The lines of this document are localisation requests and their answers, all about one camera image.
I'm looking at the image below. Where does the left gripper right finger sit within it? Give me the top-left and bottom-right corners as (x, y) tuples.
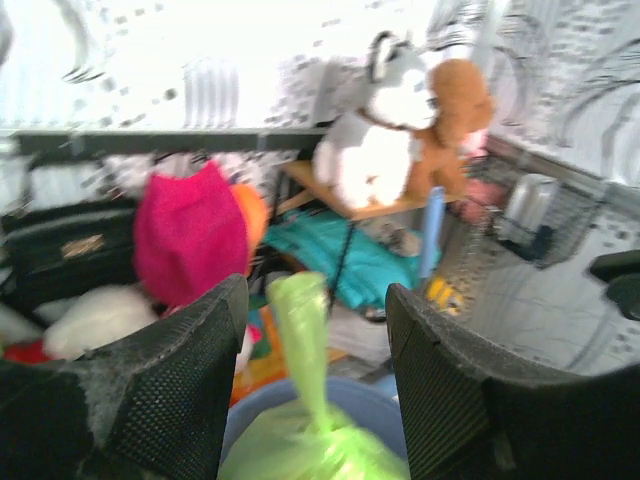
(386, 284), (639, 479)

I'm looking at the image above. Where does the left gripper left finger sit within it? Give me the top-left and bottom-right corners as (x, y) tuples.
(1, 274), (248, 479)

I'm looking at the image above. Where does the blue trash bin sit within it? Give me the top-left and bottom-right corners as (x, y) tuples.
(220, 377), (407, 464)

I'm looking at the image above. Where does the green trash bag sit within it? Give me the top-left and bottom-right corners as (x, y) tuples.
(218, 272), (410, 479)

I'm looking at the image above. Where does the magenta fabric bag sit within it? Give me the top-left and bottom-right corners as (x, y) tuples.
(133, 162), (248, 306)

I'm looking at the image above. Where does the white plush sheep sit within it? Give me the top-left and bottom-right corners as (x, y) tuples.
(43, 285), (158, 360)

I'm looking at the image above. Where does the red cloth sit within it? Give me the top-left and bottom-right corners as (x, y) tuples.
(3, 339), (52, 364)

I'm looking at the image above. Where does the teal folded cloth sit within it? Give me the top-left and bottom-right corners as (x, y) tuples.
(264, 210), (419, 310)

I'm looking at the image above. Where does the black leather handbag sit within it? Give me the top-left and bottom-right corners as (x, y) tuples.
(1, 198), (137, 313)

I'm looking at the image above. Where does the silver foil pouch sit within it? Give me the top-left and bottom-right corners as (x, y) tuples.
(499, 173), (560, 245)

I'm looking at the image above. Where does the orange plush toy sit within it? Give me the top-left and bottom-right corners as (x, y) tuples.
(230, 184), (269, 255)

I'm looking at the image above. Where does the pink plush toy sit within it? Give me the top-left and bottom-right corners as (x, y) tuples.
(462, 129), (488, 158)

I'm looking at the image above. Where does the white plush dog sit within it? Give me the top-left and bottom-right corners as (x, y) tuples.
(312, 31), (438, 209)

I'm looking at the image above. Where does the brown teddy bear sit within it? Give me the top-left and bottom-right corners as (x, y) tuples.
(405, 58), (494, 200)

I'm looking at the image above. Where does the black wire basket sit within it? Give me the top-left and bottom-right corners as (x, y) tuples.
(442, 156), (608, 278)

